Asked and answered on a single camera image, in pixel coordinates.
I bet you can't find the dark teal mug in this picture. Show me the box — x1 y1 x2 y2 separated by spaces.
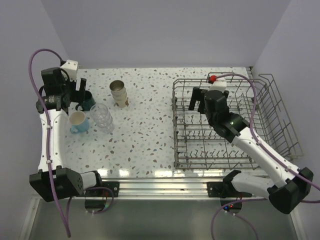
75 90 96 112

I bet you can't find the clear glass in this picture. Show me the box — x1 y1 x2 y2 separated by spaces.
96 120 114 134
89 103 113 127

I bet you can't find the light blue mug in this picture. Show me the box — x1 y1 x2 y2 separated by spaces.
69 111 90 134

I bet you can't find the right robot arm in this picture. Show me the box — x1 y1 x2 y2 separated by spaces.
188 87 314 214

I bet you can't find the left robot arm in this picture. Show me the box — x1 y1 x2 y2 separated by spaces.
29 64 104 202

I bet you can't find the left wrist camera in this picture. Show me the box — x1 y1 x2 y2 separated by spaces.
60 60 79 82

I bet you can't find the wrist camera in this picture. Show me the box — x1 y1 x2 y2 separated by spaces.
60 60 79 82
208 75 227 93

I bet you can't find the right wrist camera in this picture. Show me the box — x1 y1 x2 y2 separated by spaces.
208 75 227 93

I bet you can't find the grey wire dish rack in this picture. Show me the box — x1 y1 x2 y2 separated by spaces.
172 74 303 172

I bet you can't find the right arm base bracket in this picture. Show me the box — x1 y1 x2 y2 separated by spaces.
206 181 224 198

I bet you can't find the aluminium mounting rail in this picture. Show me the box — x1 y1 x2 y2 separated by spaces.
31 176 297 201

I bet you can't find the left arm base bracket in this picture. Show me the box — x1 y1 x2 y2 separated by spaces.
101 181 120 200

